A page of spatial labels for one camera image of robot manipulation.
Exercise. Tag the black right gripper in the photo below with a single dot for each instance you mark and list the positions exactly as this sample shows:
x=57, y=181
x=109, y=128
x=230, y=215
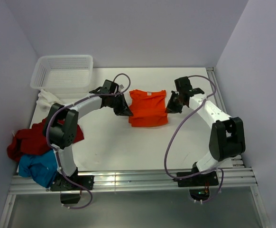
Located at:
x=171, y=108

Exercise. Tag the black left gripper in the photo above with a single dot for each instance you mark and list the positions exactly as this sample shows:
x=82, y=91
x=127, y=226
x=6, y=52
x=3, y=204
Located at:
x=124, y=109

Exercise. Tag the orange t shirt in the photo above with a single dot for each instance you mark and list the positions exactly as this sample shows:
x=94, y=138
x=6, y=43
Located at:
x=148, y=108

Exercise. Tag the white plastic mesh basket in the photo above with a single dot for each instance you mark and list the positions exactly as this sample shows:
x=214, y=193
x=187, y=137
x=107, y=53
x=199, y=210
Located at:
x=63, y=74

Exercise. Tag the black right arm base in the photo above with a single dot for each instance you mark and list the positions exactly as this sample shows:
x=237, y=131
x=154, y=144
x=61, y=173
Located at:
x=202, y=181

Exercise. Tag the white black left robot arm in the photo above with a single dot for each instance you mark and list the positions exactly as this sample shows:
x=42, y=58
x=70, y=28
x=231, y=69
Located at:
x=60, y=129

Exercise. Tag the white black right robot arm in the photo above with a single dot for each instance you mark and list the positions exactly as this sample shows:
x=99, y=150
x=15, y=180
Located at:
x=227, y=139

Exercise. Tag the white t shirt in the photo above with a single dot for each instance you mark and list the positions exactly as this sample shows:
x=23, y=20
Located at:
x=47, y=99

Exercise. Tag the dark red t shirt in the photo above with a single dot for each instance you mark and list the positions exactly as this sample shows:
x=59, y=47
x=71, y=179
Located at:
x=28, y=141

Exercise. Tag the blue t shirt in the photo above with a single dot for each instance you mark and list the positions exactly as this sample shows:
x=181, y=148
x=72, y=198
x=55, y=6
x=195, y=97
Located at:
x=41, y=168

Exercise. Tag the aluminium right side rail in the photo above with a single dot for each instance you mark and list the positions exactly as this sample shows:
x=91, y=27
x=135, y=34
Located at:
x=254, y=191

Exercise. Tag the aluminium rail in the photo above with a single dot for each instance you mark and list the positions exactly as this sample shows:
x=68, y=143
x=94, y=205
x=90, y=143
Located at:
x=254, y=191
x=134, y=181

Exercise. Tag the aluminium front rail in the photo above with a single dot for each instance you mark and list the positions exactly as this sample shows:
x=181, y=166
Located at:
x=134, y=181

